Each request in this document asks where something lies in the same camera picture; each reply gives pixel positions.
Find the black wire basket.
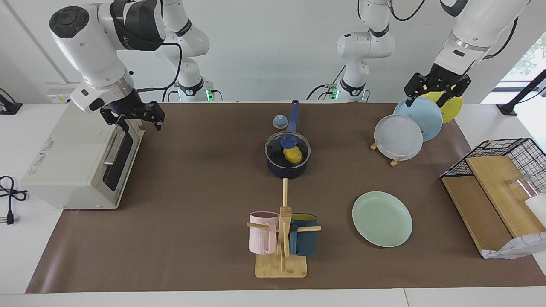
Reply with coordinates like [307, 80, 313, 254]
[440, 138, 546, 197]

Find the yellow potato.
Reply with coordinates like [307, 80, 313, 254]
[284, 147, 304, 165]

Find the yellow plate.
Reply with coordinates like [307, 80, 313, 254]
[420, 91, 463, 124]

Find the beige toaster oven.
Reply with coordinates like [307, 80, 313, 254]
[20, 101, 145, 209]

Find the wooden mug tree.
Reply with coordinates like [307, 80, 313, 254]
[246, 178, 322, 278]

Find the black desk clamp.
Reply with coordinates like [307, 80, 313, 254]
[0, 88, 23, 115]

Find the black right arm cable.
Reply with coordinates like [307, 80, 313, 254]
[139, 42, 183, 91]

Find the white wall socket strip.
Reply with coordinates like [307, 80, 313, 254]
[47, 83, 82, 104]

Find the light blue plate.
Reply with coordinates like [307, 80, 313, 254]
[393, 97, 443, 142]

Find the pink ribbed mug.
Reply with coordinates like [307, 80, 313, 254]
[249, 211, 280, 255]

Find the black power cable with plug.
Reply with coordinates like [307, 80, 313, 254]
[0, 176, 29, 225]

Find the grey plate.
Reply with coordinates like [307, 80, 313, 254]
[374, 114, 424, 161]

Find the black camera stand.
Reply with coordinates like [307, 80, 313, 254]
[497, 69, 546, 116]

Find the brown table mat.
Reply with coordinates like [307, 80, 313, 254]
[26, 102, 546, 294]

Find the dark teal mug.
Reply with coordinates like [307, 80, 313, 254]
[289, 213, 318, 257]

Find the mint green plate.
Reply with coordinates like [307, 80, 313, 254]
[352, 191, 413, 248]

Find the wooden shelf board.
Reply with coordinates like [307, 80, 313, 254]
[441, 176, 513, 255]
[465, 156, 546, 238]

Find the glass lid with blue knob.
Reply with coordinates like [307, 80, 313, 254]
[264, 131, 311, 168]

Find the wooden plate rack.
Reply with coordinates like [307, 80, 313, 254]
[370, 128, 426, 167]

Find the dark blue saucepan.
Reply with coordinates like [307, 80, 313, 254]
[264, 100, 311, 179]

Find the clear glass cup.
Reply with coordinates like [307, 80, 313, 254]
[506, 175, 546, 226]

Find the white checked cloth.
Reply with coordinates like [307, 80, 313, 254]
[482, 232, 546, 260]

